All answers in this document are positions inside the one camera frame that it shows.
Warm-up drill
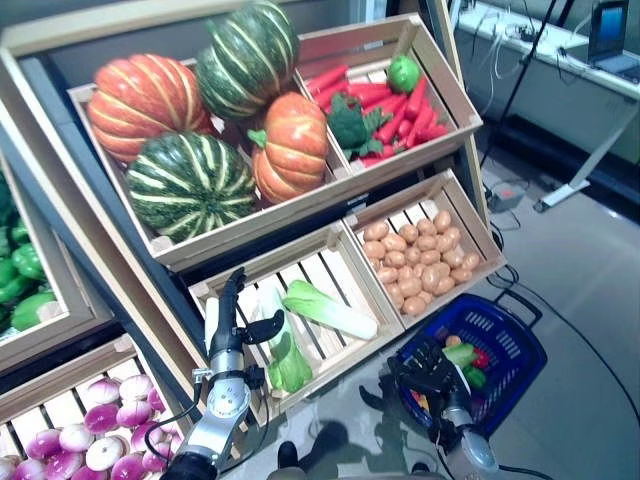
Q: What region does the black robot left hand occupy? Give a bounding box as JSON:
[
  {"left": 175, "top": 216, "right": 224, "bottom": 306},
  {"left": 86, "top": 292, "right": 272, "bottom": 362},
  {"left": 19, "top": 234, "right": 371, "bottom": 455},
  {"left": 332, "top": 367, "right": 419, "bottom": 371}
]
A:
[{"left": 204, "top": 266, "right": 287, "bottom": 360}]

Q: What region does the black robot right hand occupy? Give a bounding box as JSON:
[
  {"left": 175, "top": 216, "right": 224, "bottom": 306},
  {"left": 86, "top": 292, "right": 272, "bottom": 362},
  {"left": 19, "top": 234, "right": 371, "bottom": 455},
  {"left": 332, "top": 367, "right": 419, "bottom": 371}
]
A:
[{"left": 387, "top": 337, "right": 474, "bottom": 426}]

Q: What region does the blue plastic shopping basket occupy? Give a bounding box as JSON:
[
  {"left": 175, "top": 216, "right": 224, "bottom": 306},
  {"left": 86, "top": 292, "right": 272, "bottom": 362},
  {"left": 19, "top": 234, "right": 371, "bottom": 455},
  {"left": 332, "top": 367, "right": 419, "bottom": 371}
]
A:
[{"left": 396, "top": 293, "right": 549, "bottom": 437}]

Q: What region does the green vegetable in basket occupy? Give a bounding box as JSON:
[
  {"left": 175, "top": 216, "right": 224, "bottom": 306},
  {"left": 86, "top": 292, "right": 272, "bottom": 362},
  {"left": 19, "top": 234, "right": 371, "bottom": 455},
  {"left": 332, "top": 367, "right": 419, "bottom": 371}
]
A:
[{"left": 442, "top": 343, "right": 477, "bottom": 370}]

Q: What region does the small green pepper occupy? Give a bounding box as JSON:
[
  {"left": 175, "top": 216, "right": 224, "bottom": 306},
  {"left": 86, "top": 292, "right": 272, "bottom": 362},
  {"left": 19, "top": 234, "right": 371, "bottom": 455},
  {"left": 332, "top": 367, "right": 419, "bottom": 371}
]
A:
[{"left": 462, "top": 367, "right": 488, "bottom": 392}]

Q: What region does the bok choy white stalk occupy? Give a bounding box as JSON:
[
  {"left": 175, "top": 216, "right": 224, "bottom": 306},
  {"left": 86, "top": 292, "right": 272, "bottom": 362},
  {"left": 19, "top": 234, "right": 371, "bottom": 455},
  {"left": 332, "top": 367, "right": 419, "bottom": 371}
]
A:
[
  {"left": 256, "top": 286, "right": 315, "bottom": 394},
  {"left": 280, "top": 279, "right": 380, "bottom": 341}
]

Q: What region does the wooden pumpkin crate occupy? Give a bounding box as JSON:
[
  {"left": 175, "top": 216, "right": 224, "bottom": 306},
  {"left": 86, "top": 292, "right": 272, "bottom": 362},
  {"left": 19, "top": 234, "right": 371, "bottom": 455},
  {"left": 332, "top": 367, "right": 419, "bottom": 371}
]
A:
[{"left": 66, "top": 57, "right": 352, "bottom": 267}]

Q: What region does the wooden bok choy crate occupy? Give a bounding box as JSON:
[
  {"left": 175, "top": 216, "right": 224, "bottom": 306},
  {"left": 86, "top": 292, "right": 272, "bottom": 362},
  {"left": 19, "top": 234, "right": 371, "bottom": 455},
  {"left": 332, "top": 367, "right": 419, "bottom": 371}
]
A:
[{"left": 188, "top": 221, "right": 406, "bottom": 427}]

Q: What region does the wooden green pepper crate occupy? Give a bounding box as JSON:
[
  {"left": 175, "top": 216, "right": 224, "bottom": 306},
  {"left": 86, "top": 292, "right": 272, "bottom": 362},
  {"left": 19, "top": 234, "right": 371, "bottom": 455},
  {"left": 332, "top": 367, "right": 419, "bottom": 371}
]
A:
[{"left": 0, "top": 164, "right": 117, "bottom": 362}]

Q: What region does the green pumpkin with pale stripes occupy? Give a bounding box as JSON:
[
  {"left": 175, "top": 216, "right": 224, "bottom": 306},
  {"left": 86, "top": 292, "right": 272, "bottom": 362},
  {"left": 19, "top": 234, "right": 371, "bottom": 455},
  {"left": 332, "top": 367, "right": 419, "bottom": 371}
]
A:
[{"left": 124, "top": 131, "right": 258, "bottom": 244}]

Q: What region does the wooden potato crate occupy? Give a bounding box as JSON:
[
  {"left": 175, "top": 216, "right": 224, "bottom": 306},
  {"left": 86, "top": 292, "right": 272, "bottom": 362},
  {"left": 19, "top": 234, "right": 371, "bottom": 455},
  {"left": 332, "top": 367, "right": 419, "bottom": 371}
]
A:
[{"left": 343, "top": 168, "right": 507, "bottom": 330}]

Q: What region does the wooden turnip crate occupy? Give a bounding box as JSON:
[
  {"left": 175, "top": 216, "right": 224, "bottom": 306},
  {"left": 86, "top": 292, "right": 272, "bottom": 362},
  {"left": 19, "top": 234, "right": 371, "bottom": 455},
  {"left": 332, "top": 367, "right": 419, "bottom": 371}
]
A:
[{"left": 0, "top": 333, "right": 197, "bottom": 480}]

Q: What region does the green bell pepper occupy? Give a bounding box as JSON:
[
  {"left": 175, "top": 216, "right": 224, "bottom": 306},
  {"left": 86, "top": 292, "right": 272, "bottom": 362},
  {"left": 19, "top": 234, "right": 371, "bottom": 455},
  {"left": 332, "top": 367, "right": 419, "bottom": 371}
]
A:
[
  {"left": 10, "top": 243, "right": 47, "bottom": 282},
  {"left": 0, "top": 257, "right": 37, "bottom": 307},
  {"left": 10, "top": 292, "right": 58, "bottom": 333},
  {"left": 9, "top": 219, "right": 32, "bottom": 247}
]

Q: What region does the small orange pumpkin green stem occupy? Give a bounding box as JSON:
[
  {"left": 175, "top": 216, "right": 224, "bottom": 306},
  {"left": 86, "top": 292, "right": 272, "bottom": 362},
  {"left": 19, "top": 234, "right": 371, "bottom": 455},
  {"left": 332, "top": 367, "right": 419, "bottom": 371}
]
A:
[{"left": 247, "top": 91, "right": 331, "bottom": 206}]

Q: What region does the green leafy broccoli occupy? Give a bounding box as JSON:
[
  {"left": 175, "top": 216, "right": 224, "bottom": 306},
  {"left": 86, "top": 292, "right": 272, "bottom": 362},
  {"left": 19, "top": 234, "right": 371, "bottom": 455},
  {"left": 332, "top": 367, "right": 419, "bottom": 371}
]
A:
[{"left": 326, "top": 93, "right": 395, "bottom": 162}]

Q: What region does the large orange pumpkin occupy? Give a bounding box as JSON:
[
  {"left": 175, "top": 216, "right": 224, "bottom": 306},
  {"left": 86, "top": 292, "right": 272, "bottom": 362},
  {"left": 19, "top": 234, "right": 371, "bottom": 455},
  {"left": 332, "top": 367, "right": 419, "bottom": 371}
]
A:
[{"left": 86, "top": 53, "right": 215, "bottom": 164}]

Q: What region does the white desk leg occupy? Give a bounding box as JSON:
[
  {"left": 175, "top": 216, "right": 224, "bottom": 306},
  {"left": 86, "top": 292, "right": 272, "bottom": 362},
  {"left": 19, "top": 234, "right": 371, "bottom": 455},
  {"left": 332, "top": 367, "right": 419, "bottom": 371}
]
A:
[{"left": 533, "top": 113, "right": 640, "bottom": 212}]

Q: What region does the dark green striped pumpkin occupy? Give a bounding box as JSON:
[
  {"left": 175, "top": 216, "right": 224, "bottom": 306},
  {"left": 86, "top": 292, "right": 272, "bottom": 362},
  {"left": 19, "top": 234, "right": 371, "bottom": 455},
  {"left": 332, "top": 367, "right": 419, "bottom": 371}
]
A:
[{"left": 194, "top": 0, "right": 302, "bottom": 122}]

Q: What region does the round green pepper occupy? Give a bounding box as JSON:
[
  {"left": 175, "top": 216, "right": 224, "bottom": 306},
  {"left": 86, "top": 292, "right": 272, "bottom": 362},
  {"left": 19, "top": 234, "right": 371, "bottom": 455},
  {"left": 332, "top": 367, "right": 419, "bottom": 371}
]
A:
[{"left": 386, "top": 54, "right": 422, "bottom": 96}]

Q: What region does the wooden carrot crate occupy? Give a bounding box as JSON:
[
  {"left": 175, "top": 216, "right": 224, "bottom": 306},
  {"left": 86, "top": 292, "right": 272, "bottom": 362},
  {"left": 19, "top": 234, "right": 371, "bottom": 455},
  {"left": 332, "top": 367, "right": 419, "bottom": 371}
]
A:
[{"left": 293, "top": 13, "right": 484, "bottom": 177}]

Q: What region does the black tripod pole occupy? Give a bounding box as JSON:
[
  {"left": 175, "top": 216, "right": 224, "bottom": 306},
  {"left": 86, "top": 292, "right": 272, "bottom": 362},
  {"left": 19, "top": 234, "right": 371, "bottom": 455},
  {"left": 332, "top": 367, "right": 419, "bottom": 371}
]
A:
[{"left": 478, "top": 0, "right": 577, "bottom": 167}]

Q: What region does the white desk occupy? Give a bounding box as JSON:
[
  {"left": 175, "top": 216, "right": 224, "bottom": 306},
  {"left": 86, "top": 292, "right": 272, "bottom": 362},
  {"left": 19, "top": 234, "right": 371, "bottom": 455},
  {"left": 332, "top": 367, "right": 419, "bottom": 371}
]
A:
[{"left": 452, "top": 0, "right": 640, "bottom": 166}]

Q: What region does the open laptop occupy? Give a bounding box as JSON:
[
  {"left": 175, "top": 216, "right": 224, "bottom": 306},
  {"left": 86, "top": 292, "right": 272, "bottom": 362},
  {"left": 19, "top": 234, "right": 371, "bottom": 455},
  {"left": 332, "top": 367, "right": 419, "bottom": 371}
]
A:
[{"left": 586, "top": 0, "right": 640, "bottom": 84}]

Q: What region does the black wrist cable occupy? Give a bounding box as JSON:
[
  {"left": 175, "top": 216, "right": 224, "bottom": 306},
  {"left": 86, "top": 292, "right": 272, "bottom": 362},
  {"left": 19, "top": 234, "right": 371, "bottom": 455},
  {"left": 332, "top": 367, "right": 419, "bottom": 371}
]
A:
[{"left": 144, "top": 367, "right": 212, "bottom": 462}]

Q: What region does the black basket handle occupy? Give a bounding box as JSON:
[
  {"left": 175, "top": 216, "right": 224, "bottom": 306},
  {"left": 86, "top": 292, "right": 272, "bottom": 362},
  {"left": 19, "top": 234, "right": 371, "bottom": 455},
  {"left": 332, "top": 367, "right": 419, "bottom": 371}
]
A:
[{"left": 493, "top": 288, "right": 544, "bottom": 327}]

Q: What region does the black floor cable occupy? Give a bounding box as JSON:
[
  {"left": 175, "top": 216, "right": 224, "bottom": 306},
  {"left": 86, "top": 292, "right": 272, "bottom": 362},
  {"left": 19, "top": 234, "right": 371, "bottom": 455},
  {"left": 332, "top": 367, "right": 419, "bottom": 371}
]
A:
[{"left": 486, "top": 222, "right": 640, "bottom": 417}]

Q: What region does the grey power strip red switch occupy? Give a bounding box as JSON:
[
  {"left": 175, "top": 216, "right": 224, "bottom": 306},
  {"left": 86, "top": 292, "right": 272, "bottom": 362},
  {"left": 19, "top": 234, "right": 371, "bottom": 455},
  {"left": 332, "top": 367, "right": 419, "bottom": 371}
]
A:
[{"left": 486, "top": 181, "right": 527, "bottom": 212}]

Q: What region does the wooden display shelf frame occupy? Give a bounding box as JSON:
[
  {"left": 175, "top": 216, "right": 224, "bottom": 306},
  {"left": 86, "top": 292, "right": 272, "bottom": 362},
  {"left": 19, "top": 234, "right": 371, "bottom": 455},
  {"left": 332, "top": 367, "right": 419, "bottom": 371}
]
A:
[{"left": 0, "top": 0, "right": 494, "bottom": 401}]

